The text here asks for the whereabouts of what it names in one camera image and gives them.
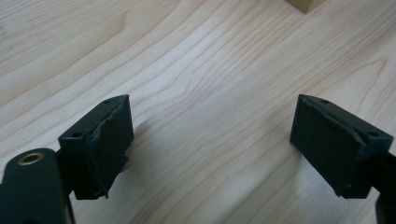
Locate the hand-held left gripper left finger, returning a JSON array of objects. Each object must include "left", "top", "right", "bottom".
[{"left": 58, "top": 93, "right": 134, "bottom": 200}]

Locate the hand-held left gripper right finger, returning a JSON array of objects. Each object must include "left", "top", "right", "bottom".
[{"left": 289, "top": 93, "right": 394, "bottom": 200}]

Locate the wooden compartment box with lid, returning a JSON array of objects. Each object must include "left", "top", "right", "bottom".
[{"left": 286, "top": 0, "right": 326, "bottom": 15}]

